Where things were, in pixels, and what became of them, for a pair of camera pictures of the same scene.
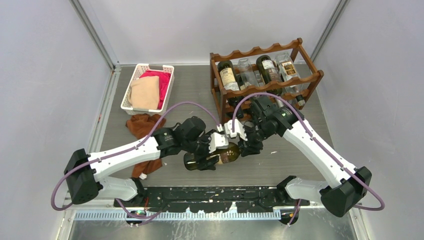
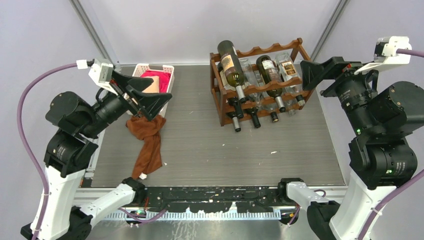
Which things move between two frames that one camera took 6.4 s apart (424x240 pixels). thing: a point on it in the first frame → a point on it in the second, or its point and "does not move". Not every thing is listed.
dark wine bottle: [270, 73] does not move
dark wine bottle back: [226, 154] → [232, 67]
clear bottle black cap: [287, 70] does not move
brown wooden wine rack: [237, 78] does not move
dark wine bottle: [228, 75] does not move
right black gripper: [250, 147] → [312, 71]
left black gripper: [201, 160] → [150, 103]
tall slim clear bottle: [247, 76] does not move
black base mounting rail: [208, 199] does not move
